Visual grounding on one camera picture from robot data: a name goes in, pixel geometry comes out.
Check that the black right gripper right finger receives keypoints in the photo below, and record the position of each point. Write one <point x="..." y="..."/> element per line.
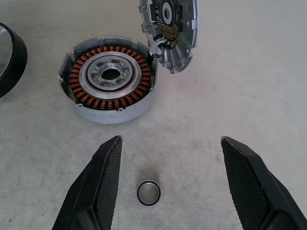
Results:
<point x="259" y="191"/>

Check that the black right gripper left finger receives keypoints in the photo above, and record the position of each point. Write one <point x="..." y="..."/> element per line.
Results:
<point x="96" y="191"/>

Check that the silver motor housing copper windings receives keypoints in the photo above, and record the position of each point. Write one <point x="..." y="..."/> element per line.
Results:
<point x="108" y="115"/>

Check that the silver motor end cover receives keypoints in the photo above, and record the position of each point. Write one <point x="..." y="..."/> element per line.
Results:
<point x="184" y="48"/>

